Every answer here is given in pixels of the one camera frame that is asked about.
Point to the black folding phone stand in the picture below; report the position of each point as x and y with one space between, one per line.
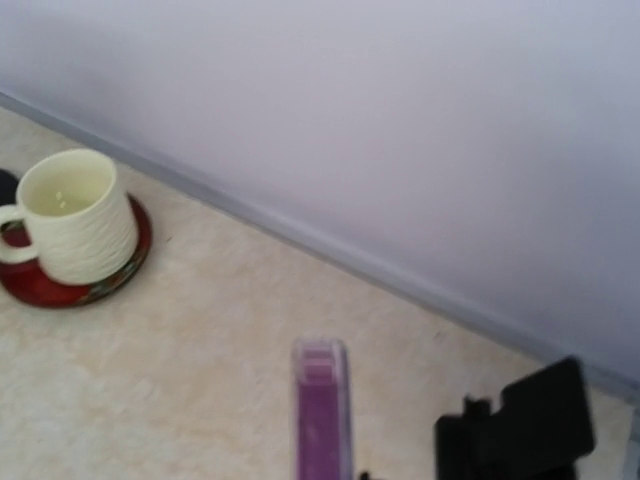
543 427

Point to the tall black clamp phone stand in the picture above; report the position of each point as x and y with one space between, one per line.
8 187

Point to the white ceramic mug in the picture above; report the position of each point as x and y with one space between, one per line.
77 215

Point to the red round coaster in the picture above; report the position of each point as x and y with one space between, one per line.
28 283

